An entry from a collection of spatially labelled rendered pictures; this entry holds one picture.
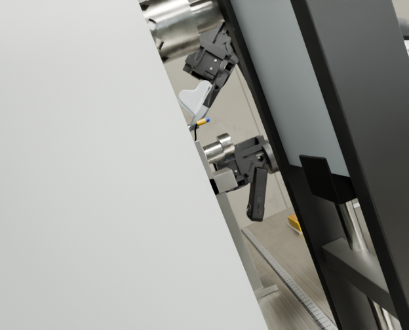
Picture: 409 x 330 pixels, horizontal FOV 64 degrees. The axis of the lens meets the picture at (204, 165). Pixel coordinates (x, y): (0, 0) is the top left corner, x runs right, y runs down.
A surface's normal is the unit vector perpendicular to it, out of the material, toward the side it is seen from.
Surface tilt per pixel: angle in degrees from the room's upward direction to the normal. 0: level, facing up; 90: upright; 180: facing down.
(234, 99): 90
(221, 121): 90
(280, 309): 0
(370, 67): 90
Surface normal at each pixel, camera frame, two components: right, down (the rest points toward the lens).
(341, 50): 0.12, 0.08
